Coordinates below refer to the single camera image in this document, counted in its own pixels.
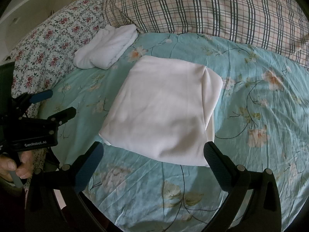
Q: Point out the floral patterned pillow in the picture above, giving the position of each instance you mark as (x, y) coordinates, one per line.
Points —
(44, 61)

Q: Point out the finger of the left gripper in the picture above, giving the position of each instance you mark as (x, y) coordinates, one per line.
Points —
(41, 96)
(62, 117)

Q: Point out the plaid pillow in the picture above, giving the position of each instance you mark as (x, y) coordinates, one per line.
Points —
(276, 25)

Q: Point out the person's left hand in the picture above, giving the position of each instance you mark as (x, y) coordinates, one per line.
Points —
(24, 171)

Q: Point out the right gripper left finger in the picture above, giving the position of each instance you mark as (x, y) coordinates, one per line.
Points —
(56, 201)

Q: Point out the white large garment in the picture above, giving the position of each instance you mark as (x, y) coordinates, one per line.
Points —
(165, 111)

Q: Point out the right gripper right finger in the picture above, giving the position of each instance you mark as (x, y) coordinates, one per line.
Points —
(263, 212)

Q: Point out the white folded towel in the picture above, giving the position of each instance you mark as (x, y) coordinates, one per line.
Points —
(107, 46)

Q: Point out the teal floral bed sheet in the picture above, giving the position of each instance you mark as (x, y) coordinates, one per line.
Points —
(261, 121)

